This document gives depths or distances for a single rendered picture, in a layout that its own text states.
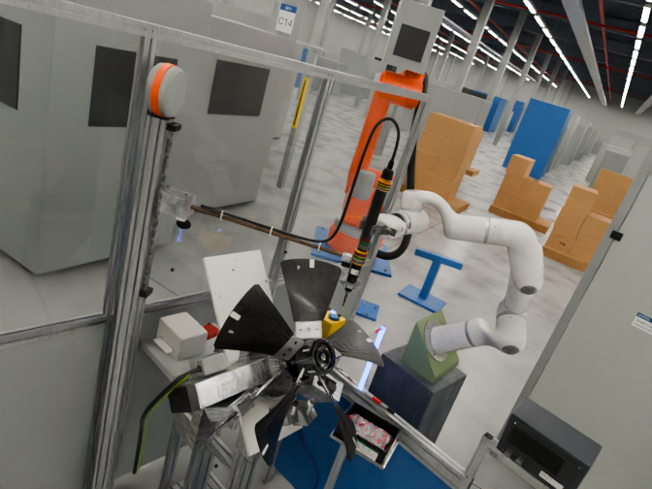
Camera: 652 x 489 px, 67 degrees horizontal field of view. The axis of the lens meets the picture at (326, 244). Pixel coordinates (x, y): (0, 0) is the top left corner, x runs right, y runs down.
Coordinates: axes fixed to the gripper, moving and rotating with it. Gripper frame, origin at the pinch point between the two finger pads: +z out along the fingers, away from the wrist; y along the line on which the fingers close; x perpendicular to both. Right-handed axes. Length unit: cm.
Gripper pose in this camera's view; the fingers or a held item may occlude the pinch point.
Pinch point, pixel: (369, 227)
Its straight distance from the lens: 157.5
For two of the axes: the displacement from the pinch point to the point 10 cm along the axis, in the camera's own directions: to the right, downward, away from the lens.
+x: 2.8, -8.9, -3.6
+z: -6.5, 1.0, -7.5
